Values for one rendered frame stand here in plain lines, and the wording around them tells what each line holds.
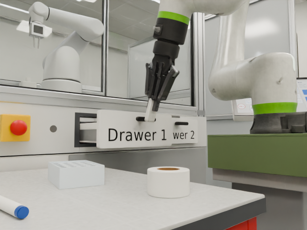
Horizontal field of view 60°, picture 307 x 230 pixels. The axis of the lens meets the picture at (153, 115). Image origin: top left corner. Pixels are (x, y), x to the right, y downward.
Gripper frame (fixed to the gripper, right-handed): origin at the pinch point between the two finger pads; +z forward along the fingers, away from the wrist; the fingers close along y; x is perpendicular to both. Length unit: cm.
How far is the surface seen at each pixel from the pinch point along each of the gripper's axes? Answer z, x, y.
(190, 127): 10.4, 40.4, -16.5
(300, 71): -48, 325, -90
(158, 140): 10.7, 7.8, -2.0
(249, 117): 2, 81, -12
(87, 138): 13.4, -12.9, -11.6
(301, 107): -9, 100, 5
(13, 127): 9.7, -34.4, -10.9
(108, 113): 3.0, -11.9, -4.8
